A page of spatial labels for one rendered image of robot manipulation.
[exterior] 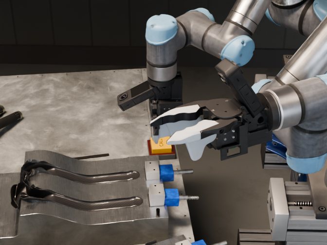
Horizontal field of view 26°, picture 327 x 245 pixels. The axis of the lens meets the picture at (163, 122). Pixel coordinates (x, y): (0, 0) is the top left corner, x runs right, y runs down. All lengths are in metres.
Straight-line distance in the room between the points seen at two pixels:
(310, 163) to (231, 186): 1.95
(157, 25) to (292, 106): 0.54
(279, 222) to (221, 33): 0.47
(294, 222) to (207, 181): 1.61
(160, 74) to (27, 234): 0.53
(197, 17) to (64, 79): 0.90
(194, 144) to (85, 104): 1.27
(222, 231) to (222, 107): 1.90
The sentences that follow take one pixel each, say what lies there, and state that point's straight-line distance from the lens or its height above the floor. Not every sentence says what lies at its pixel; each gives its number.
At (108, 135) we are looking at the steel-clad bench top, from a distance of 2.26.
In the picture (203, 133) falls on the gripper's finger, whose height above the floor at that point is 1.46.
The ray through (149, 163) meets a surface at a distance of 1.96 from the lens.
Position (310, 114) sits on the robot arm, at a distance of 1.27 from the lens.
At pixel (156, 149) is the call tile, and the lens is 2.14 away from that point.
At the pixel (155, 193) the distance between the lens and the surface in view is 1.85.
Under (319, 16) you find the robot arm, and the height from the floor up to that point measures 1.24.
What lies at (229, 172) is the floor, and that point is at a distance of 3.37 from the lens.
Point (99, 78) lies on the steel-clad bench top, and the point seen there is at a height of 0.80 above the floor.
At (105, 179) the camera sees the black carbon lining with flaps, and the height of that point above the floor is 0.88.
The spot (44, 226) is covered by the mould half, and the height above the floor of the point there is 0.89.
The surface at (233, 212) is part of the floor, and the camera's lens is 3.17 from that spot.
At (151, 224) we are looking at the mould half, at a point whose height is 0.87.
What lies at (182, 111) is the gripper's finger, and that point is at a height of 1.46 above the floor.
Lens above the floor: 2.15
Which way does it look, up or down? 36 degrees down
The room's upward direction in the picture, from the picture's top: straight up
